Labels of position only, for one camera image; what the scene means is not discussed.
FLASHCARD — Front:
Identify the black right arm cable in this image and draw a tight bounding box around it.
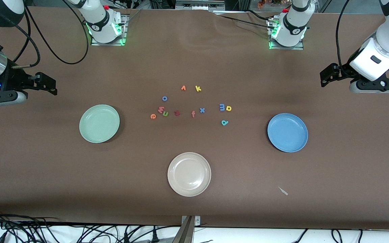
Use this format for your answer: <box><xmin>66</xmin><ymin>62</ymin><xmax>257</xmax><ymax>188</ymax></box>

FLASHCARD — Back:
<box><xmin>10</xmin><ymin>0</ymin><xmax>90</xmax><ymax>68</ymax></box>

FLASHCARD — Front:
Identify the grey metal box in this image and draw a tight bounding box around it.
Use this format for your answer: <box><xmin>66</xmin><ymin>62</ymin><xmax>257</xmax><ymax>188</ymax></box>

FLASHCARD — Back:
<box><xmin>175</xmin><ymin>0</ymin><xmax>225</xmax><ymax>10</ymax></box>

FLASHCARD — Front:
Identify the black base cable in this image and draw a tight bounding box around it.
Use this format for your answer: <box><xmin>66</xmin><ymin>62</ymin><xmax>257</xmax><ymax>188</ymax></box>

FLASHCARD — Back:
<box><xmin>215</xmin><ymin>12</ymin><xmax>276</xmax><ymax>29</ymax></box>

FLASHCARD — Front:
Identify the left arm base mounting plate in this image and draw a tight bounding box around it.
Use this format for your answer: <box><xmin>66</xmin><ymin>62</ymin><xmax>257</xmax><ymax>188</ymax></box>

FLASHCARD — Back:
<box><xmin>268</xmin><ymin>17</ymin><xmax>305</xmax><ymax>50</ymax></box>

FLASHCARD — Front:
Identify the aluminium profile post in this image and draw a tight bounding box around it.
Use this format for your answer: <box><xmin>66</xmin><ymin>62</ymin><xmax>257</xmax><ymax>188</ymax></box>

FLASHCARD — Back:
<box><xmin>172</xmin><ymin>216</ymin><xmax>195</xmax><ymax>243</ymax></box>

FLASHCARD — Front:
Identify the beige plate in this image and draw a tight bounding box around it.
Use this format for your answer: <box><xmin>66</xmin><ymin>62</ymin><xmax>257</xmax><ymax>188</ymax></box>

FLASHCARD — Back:
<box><xmin>167</xmin><ymin>152</ymin><xmax>212</xmax><ymax>197</ymax></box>

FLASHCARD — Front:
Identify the blue plate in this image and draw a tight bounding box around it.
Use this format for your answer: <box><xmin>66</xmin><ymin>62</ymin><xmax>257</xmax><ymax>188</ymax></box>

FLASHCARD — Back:
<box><xmin>267</xmin><ymin>113</ymin><xmax>309</xmax><ymax>153</ymax></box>

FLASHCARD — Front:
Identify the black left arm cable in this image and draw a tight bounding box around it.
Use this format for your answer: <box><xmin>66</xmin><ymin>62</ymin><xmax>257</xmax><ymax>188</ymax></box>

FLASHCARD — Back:
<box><xmin>336</xmin><ymin>0</ymin><xmax>354</xmax><ymax>73</ymax></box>

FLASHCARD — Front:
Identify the small metal bracket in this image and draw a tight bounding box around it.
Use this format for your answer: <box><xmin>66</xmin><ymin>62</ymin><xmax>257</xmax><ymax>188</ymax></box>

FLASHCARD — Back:
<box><xmin>181</xmin><ymin>215</ymin><xmax>201</xmax><ymax>226</ymax></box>

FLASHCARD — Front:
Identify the black cable tangle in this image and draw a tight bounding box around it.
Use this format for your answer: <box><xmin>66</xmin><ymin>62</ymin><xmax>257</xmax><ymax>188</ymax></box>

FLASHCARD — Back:
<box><xmin>0</xmin><ymin>208</ymin><xmax>181</xmax><ymax>243</ymax></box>

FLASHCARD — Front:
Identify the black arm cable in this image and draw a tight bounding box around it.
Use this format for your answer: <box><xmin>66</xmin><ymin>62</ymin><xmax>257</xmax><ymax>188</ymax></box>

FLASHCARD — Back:
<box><xmin>10</xmin><ymin>0</ymin><xmax>90</xmax><ymax>68</ymax></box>
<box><xmin>336</xmin><ymin>0</ymin><xmax>354</xmax><ymax>73</ymax></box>

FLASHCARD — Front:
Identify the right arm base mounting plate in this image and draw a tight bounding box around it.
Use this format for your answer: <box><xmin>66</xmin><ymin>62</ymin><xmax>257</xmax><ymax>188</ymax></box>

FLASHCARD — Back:
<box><xmin>91</xmin><ymin>13</ymin><xmax>129</xmax><ymax>46</ymax></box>

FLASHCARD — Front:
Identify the green plate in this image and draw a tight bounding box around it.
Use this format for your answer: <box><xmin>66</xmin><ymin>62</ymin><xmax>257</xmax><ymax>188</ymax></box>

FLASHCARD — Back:
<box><xmin>79</xmin><ymin>104</ymin><xmax>120</xmax><ymax>144</ymax></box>

